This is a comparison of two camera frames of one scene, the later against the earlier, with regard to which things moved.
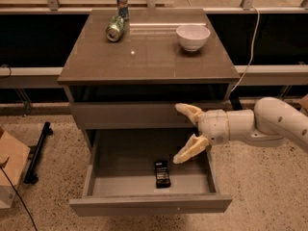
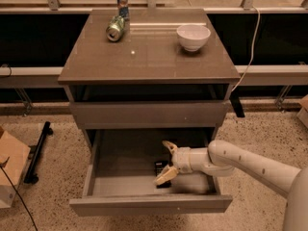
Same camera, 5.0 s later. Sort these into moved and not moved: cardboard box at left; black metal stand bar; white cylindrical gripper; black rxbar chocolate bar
Moved: white cylindrical gripper
Not moved: cardboard box at left; black metal stand bar; black rxbar chocolate bar
